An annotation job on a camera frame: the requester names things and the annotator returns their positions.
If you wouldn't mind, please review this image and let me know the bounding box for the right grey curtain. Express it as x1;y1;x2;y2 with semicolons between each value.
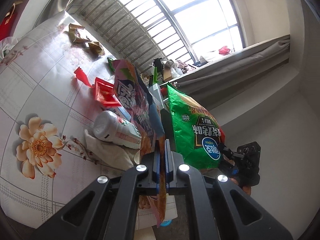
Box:
168;35;290;110

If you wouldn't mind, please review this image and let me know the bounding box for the red packet wrapper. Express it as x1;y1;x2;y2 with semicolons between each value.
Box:
93;77;121;108

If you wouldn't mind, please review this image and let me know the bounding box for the green chip bag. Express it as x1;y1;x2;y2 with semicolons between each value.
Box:
167;84;225;170

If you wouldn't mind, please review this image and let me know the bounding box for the green small packet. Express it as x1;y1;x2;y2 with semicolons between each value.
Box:
107;57;116;74

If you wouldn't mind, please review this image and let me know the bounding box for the red gift bag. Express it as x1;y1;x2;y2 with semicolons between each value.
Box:
0;0;23;40

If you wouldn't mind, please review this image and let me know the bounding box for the brown snack wrapper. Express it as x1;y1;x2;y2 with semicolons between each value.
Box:
88;41;105;57

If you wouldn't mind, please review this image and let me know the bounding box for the metal window railing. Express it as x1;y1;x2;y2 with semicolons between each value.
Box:
67;0;197;73

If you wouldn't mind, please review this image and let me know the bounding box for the pink purple snack bag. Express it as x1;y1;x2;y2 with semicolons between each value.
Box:
114;60;167;226

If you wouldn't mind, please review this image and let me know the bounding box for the white milk drink bottle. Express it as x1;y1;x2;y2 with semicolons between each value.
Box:
93;111;142;150

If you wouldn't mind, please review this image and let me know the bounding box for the white tissue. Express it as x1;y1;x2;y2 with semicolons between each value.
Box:
84;129;139;171

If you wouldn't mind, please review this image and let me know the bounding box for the floral tablecloth table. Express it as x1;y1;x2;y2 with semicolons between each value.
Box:
1;11;123;228

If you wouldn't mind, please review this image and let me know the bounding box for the right hand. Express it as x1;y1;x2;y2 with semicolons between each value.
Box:
230;178;252;196

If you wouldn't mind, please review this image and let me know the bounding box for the red wrapper scrap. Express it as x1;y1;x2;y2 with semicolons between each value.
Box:
74;67;92;88

